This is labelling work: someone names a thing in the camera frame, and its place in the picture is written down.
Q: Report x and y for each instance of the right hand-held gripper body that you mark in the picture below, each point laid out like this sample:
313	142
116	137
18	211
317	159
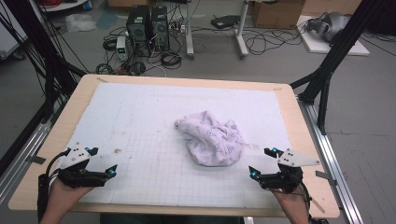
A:
292	158

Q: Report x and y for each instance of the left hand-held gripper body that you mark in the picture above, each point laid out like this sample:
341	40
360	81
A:
77	155

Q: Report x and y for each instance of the lilac printed towel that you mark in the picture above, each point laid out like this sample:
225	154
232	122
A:
211	140

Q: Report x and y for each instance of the person's left hand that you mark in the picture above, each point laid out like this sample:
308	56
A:
67	194

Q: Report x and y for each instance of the person's right hand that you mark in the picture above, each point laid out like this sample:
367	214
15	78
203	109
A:
289	199

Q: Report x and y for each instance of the grey tape piece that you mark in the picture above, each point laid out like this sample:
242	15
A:
325	176
36	159

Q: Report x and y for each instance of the thin wooden stick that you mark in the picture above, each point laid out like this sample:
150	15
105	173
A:
316	202

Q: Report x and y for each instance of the white grid mat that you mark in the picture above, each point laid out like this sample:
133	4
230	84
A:
140	109

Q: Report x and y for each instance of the person's dark clothing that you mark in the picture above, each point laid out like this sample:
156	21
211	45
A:
171	219

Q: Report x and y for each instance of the small white power supply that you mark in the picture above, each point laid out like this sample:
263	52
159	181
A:
121	48

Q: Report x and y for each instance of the white floor board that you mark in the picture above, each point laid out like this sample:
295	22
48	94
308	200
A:
339	48

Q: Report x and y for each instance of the white desk leg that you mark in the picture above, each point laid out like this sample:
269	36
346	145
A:
240	34
189	37

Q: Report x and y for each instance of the large black computer tower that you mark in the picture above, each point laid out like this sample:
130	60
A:
138	31

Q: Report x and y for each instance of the clear plastic bag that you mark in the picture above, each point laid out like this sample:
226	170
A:
80	22

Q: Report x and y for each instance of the teal floor sheet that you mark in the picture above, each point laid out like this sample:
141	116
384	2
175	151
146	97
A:
107	20

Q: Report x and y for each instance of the brown cardboard box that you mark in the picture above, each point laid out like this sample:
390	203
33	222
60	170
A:
277	14

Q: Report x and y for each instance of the flat black device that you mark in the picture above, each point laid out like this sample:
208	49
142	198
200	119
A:
224	21

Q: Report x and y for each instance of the grey headset device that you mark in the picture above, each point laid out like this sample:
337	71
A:
330	25

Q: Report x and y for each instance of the white cabinet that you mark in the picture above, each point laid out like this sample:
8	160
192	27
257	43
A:
9	34

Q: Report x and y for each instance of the slim black computer tower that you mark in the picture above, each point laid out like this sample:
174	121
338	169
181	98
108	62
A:
160	28

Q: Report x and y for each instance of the aluminium rail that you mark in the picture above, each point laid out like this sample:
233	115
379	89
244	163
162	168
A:
15	171
325	155

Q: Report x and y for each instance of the black frame strut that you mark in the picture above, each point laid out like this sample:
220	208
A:
333	62
31	31

